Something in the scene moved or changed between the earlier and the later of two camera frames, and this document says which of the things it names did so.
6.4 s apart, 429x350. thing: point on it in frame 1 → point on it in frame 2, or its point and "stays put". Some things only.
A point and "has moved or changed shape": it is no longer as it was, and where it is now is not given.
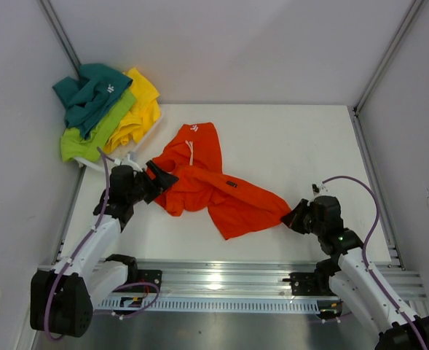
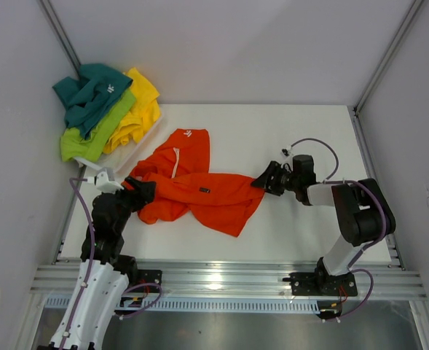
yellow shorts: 144,116 stays put
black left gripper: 163,179 → 146,190
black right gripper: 292,219 → 273,168
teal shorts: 84,98 stays put
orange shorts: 237,208 has moved or changed shape
